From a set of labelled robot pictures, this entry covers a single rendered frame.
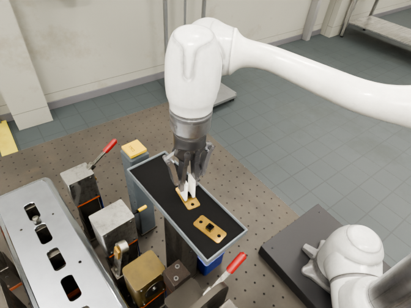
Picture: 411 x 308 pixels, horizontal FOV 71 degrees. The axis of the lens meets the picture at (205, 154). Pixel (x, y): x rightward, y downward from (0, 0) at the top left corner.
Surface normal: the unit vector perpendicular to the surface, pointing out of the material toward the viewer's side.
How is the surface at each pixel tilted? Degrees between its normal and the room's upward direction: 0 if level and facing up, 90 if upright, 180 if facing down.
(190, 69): 81
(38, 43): 90
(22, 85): 90
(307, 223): 2
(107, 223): 0
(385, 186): 0
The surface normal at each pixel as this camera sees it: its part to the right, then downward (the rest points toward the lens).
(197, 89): 0.20, 0.63
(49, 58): 0.59, 0.58
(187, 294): 0.07, -0.72
